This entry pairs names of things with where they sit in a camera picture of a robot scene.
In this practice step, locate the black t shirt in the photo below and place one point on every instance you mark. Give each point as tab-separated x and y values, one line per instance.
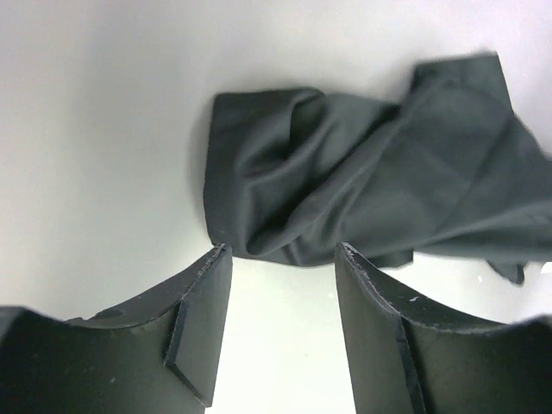
450	170

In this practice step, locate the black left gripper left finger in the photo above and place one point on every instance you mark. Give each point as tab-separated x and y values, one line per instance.
157	352

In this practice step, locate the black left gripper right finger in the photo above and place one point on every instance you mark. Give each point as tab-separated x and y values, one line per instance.
408	353

